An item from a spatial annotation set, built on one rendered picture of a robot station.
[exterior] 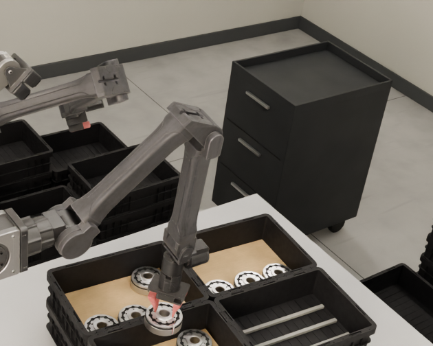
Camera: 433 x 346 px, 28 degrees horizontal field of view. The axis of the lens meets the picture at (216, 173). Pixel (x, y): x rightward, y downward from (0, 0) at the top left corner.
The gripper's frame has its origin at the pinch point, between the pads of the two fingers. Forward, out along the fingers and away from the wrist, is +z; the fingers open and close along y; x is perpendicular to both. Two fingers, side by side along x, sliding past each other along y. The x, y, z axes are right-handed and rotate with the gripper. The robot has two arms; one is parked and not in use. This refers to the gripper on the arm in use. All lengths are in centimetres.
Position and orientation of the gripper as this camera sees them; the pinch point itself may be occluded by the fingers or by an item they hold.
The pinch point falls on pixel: (164, 311)
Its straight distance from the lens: 238.2
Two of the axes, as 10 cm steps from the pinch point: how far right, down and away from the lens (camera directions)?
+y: -9.5, -2.7, 1.4
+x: -2.6, 4.9, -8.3
